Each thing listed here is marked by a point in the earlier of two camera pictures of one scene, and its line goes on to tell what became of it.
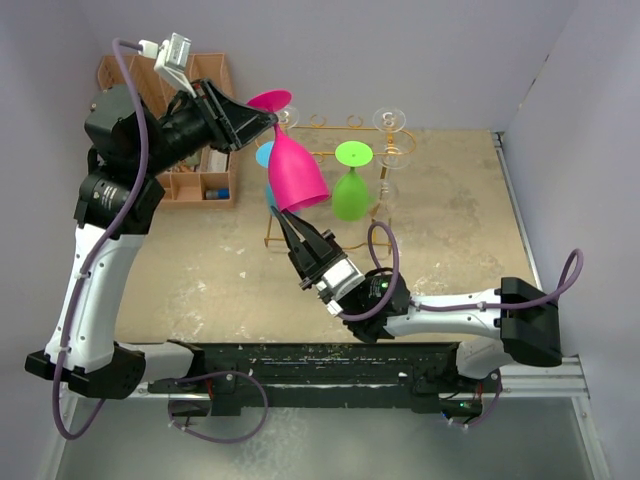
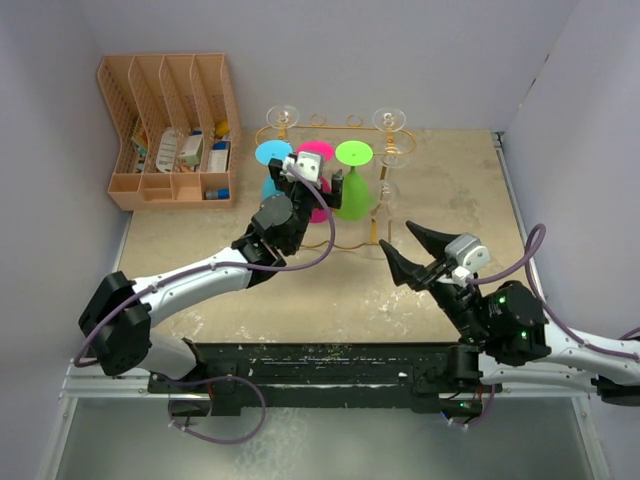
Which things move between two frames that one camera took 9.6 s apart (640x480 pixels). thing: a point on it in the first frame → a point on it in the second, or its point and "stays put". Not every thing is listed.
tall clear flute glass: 389,120 stays put
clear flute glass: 288,116 stays put
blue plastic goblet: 262,156 stays put
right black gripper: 299,256 → 405,272
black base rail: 421,377 stays put
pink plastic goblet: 295,176 → 326,150
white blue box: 216,161 stays put
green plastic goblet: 350,193 stays put
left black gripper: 229,123 → 321,198
